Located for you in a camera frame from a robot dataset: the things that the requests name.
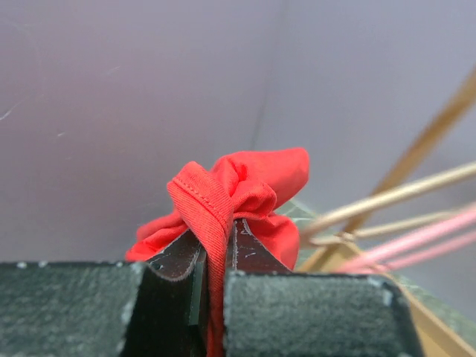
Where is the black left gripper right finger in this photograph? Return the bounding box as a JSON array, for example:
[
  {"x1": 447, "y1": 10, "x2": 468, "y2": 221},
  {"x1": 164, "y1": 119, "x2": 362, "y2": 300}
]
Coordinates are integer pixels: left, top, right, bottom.
[{"x1": 223, "y1": 219, "x2": 423, "y2": 356}]

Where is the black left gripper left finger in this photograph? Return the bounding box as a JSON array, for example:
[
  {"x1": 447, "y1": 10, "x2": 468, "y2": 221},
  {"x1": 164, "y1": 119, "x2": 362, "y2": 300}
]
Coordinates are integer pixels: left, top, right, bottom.
[{"x1": 1, "y1": 232, "x2": 208, "y2": 356}]

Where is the pink plastic hanger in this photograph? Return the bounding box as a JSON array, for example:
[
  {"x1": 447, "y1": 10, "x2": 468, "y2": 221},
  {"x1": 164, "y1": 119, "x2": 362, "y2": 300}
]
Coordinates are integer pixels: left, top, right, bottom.
[{"x1": 336, "y1": 205, "x2": 475, "y2": 273}]

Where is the red top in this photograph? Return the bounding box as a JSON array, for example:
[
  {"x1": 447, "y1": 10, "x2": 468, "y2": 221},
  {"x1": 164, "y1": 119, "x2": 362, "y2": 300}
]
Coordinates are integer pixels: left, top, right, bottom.
[{"x1": 125, "y1": 147, "x2": 309, "y2": 356}]

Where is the wooden clothes rack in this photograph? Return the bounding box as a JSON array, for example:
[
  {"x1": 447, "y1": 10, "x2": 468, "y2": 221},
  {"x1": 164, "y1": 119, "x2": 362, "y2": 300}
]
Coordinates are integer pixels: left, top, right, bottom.
[{"x1": 297, "y1": 62, "x2": 476, "y2": 357}]

